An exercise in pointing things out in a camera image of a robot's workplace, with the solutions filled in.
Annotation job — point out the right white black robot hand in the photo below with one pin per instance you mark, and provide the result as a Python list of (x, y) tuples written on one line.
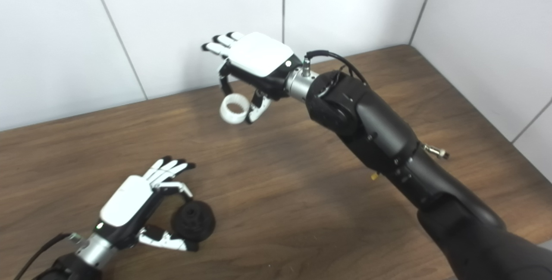
[(258, 53)]

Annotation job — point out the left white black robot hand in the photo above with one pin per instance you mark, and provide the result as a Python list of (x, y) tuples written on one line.
[(125, 200)]

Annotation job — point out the round black plastic part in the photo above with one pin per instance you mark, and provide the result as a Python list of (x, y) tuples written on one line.
[(194, 221)]

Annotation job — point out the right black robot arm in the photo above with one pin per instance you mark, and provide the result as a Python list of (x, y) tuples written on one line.
[(388, 133)]

